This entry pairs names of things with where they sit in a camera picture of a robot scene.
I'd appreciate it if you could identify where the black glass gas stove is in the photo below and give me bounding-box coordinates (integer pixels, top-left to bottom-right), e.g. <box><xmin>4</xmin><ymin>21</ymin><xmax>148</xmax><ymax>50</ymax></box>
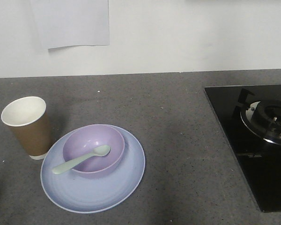
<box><xmin>205</xmin><ymin>84</ymin><xmax>281</xmax><ymax>212</ymax></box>

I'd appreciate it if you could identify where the steel gas burner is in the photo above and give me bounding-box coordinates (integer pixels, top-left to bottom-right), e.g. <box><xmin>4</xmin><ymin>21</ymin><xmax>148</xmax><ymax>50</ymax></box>
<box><xmin>240</xmin><ymin>99</ymin><xmax>281</xmax><ymax>146</ymax></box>

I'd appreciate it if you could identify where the white paper sheet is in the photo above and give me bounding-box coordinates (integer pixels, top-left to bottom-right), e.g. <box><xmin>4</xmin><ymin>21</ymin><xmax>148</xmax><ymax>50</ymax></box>
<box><xmin>30</xmin><ymin>0</ymin><xmax>110</xmax><ymax>49</ymax></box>

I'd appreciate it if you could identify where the mint green plastic spoon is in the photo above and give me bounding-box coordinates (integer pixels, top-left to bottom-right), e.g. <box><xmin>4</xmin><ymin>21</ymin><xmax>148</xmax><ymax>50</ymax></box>
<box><xmin>52</xmin><ymin>145</ymin><xmax>111</xmax><ymax>175</ymax></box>

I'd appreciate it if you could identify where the brown paper cup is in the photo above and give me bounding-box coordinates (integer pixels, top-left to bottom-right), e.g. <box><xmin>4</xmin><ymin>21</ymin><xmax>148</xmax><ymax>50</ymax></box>
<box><xmin>1</xmin><ymin>96</ymin><xmax>53</xmax><ymax>160</ymax></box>

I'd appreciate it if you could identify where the lilac plastic bowl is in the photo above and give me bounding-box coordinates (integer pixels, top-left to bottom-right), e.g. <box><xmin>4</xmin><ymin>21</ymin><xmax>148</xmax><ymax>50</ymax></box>
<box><xmin>63</xmin><ymin>124</ymin><xmax>125</xmax><ymax>179</ymax></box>

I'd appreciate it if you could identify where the light blue plate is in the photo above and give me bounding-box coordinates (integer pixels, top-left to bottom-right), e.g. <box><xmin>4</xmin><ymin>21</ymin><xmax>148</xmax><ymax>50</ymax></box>
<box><xmin>40</xmin><ymin>127</ymin><xmax>146</xmax><ymax>214</ymax></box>

